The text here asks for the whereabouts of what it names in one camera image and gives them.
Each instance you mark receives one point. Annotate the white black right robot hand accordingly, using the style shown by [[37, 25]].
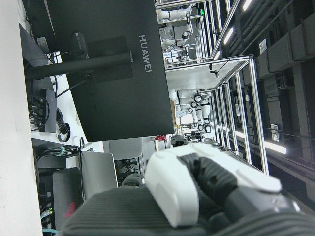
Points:
[[172, 186]]

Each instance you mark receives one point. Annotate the silver laptop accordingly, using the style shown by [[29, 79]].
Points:
[[98, 172]]

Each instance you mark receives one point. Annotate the white humanoid robot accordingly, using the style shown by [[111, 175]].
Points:
[[194, 103], [182, 14]]

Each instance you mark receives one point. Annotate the black Huawei monitor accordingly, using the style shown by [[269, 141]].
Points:
[[115, 108]]

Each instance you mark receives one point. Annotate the black computer case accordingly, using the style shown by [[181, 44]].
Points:
[[66, 191]]

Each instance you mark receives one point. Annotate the dark grey monitor stand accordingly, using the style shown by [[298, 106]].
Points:
[[81, 64]]

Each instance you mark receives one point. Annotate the black box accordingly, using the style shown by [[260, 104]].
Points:
[[39, 19]]

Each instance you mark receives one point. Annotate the aluminium cell frame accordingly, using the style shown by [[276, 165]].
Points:
[[256, 110]]

